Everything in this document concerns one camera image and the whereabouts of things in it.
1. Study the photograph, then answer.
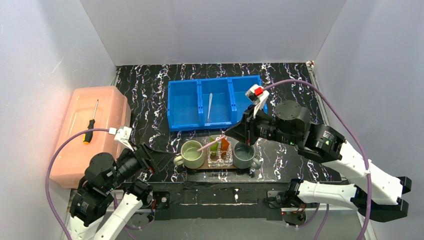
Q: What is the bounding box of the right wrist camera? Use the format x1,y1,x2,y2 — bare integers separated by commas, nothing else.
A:
245,84,270,119

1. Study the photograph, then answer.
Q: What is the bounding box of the yellow black screwdriver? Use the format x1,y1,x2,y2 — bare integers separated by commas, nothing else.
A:
83,99,99,145

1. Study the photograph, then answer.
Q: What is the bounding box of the oval wooden tray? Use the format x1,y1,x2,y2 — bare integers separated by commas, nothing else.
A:
191,162,238,170

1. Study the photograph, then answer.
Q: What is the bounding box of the orange toothpaste tube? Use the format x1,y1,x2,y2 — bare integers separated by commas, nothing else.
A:
220,138,230,160

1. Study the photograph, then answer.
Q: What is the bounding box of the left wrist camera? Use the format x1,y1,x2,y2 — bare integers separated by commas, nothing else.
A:
108,126,134,152

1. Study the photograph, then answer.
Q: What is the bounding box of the grey ceramic mug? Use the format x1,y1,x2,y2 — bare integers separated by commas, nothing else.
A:
232,142,262,170

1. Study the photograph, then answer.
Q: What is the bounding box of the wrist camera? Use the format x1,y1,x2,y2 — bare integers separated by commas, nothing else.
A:
245,84,270,119
108,126,134,152

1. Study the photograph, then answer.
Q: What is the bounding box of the clear plastic holder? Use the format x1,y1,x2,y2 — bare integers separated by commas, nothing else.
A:
207,141,233,167

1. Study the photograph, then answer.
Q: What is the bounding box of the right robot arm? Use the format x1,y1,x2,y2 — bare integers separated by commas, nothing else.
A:
225,100,412,223

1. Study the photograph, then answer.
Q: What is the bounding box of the blue three-compartment plastic bin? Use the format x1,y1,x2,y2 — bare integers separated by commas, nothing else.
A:
167,75,262,132

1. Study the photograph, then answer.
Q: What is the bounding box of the pink plastic storage box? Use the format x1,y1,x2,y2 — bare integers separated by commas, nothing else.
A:
47,85,132,190

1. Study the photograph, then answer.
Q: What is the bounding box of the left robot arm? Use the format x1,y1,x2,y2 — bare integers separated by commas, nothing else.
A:
66,144,176,240

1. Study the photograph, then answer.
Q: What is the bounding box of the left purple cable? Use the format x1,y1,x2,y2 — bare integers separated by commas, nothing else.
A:
45,128,117,240

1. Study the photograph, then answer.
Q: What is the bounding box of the light green ceramic mug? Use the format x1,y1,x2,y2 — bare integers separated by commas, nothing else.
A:
173,140,207,169

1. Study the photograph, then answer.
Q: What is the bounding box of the green toothpaste tube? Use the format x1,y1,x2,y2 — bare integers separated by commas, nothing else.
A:
209,137,219,159

